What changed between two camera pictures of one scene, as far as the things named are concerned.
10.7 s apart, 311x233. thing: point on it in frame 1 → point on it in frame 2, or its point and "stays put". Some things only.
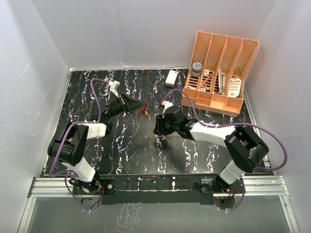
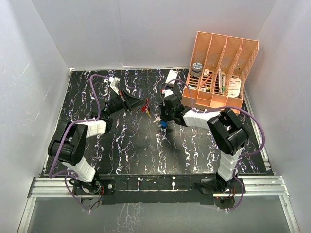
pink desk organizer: (219, 89) stays put
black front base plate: (158, 189) stays put
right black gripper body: (165, 127) → (166, 115)
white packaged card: (234, 85) stays put
